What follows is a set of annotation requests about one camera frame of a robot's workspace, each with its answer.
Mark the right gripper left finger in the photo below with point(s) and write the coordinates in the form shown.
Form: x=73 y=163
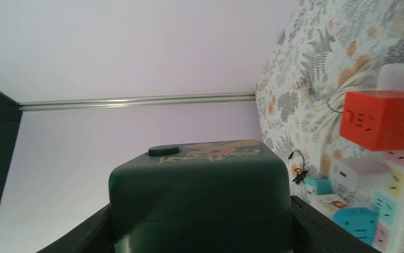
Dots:
x=95 y=234

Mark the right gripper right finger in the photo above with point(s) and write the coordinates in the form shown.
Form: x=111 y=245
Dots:
x=313 y=232

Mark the white tiger cube socket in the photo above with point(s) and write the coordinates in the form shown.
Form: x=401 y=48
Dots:
x=328 y=204

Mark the cyan cube socket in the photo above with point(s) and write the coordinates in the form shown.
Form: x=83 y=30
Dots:
x=360 y=222

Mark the white cube plug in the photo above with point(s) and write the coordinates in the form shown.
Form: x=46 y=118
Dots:
x=359 y=174

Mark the white multicolour power strip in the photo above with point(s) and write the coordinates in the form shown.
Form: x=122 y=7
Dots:
x=389 y=203

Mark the dark green cube socket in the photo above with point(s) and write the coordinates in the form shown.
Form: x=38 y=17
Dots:
x=229 y=196

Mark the red cube socket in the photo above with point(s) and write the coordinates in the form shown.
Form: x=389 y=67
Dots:
x=374 y=120

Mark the teal power strip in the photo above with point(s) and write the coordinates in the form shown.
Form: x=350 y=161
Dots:
x=316 y=187

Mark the floral table mat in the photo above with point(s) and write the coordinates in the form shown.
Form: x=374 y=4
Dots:
x=331 y=48

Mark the aluminium rail frame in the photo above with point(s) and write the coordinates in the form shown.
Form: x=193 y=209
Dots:
x=137 y=101

